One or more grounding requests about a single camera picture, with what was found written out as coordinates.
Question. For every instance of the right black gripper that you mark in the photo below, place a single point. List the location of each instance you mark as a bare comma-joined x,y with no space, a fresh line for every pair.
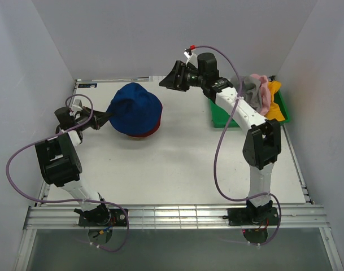
171,81

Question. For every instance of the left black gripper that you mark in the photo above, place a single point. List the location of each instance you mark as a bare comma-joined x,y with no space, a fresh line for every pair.
98,119

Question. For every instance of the blue bucket hat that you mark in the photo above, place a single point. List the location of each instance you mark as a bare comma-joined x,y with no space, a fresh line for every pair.
135,109

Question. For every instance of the dark red bucket hat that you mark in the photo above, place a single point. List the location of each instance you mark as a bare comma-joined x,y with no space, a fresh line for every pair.
150,132

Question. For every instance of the grey bucket hat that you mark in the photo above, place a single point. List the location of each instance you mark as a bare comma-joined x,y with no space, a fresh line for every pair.
251,92

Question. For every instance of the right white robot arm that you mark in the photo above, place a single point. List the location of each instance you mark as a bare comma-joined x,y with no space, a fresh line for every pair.
263,137

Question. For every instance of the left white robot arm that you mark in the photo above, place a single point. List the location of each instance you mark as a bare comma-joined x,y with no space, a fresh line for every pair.
60,165

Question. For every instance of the green plastic tray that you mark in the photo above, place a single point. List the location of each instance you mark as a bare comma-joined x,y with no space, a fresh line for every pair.
220,117

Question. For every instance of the pink bucket hat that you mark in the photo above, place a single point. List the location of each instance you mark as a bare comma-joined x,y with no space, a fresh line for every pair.
264,92

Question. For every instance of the yellow bucket hat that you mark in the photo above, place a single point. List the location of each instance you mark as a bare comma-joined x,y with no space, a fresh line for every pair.
274,110

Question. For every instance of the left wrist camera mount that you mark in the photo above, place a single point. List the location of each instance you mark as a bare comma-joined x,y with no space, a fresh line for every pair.
76,106

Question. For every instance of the gold wire hat stand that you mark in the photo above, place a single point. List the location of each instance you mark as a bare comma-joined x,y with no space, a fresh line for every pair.
136,137

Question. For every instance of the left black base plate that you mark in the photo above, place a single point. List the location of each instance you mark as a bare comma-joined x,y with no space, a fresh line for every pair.
117,218

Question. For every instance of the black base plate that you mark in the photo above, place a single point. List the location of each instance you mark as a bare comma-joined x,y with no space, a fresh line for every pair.
248,217
117,218

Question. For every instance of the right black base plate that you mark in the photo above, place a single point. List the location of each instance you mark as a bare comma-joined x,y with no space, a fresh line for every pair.
248,217

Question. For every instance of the aluminium rail frame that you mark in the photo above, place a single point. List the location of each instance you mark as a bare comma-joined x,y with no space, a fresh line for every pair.
176,207

